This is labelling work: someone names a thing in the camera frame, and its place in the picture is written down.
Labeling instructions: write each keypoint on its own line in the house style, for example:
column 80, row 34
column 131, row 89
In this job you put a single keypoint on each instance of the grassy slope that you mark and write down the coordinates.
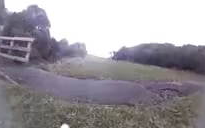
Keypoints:
column 123, row 70

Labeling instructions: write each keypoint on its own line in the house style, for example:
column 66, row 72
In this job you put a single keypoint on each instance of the grey asphalt path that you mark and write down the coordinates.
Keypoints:
column 90, row 88

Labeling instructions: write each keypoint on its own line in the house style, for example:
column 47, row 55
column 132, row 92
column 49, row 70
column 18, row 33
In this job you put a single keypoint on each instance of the robot's own part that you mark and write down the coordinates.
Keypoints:
column 64, row 126

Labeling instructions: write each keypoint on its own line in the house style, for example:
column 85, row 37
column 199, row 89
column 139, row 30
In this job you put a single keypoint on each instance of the dark trees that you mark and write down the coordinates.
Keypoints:
column 36, row 33

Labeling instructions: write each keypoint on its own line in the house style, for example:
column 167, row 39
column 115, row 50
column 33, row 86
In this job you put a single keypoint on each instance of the white wooden fence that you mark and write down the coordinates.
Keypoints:
column 14, row 48

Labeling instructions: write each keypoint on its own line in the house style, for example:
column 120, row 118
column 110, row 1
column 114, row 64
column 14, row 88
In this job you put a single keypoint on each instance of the dark hedge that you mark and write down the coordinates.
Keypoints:
column 170, row 56

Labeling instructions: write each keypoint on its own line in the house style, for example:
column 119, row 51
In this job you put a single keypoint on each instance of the green grass verge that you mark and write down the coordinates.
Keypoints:
column 100, row 115

